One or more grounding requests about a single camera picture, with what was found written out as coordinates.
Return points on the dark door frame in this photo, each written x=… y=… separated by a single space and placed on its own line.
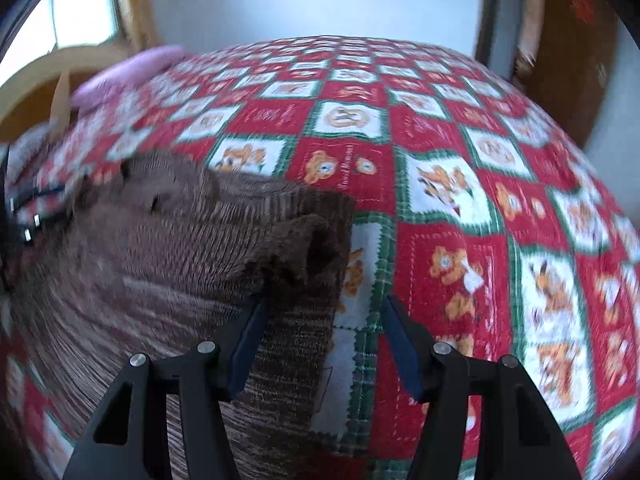
x=492 y=15

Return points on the purple folded blanket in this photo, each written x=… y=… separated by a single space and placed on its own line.
x=125 y=80

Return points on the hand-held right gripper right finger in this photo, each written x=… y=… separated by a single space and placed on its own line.
x=402 y=345

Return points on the brown patterned shirt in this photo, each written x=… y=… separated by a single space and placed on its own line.
x=175 y=285

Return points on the red checkered printed bed sheet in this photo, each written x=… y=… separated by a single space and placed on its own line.
x=475 y=210

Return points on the red paper door decoration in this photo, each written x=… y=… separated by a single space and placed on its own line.
x=582 y=7

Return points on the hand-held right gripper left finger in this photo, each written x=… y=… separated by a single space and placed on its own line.
x=247 y=345

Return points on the brown wooden door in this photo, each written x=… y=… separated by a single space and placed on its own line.
x=575 y=50

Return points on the grey striped pillow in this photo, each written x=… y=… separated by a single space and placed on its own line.
x=27 y=147

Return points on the window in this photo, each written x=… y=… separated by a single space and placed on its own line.
x=80 y=7

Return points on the cream wooden headboard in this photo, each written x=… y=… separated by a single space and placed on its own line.
x=45 y=85

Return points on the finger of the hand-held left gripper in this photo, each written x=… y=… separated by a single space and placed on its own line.
x=32 y=227
x=37 y=192

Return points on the yellow curtain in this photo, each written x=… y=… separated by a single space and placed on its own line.
x=137 y=5

